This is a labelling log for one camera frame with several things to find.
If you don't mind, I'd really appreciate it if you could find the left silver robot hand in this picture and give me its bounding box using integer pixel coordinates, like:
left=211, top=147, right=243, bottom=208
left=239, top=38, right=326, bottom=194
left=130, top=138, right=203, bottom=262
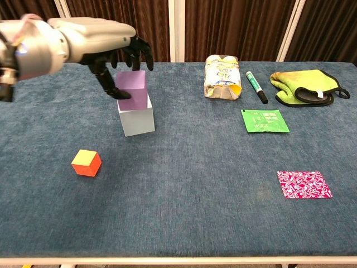
left=47, top=17, right=155, bottom=101

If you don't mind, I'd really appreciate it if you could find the purple cube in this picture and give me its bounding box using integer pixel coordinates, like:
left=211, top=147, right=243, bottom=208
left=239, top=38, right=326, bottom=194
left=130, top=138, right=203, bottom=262
left=114, top=70, right=148, bottom=110

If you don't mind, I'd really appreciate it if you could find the small orange cube yellow face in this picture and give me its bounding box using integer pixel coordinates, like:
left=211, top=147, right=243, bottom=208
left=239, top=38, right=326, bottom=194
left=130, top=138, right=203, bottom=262
left=71, top=149, right=103, bottom=178

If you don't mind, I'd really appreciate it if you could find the large light blue cube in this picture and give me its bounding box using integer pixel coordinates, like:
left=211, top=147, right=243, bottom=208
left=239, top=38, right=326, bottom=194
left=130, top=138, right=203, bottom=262
left=117, top=93, right=156, bottom=137

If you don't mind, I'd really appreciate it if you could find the clear yellow snack bag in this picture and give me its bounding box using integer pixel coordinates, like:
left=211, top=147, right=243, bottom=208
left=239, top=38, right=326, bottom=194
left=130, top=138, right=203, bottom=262
left=204, top=54, right=243, bottom=101

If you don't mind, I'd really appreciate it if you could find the blue felt table cover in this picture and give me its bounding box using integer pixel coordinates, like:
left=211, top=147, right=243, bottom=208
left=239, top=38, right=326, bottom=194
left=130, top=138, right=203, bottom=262
left=0, top=61, right=357, bottom=258

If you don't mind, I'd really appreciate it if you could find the green marker pen black cap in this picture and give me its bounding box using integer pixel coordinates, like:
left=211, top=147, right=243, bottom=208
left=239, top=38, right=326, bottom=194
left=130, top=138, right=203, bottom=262
left=245, top=71, right=269, bottom=105

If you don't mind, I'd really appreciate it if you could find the green sachet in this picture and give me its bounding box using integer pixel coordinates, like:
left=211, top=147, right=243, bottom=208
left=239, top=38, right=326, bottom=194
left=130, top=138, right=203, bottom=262
left=240, top=109, right=291, bottom=134

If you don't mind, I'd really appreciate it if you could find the green cloth black trim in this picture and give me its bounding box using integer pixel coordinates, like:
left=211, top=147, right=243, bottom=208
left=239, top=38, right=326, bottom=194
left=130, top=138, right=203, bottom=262
left=269, top=69, right=351, bottom=108

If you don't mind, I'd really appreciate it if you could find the pink white patterned card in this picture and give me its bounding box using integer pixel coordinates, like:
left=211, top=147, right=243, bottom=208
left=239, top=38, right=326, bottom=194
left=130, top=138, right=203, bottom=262
left=276, top=170, right=334, bottom=199

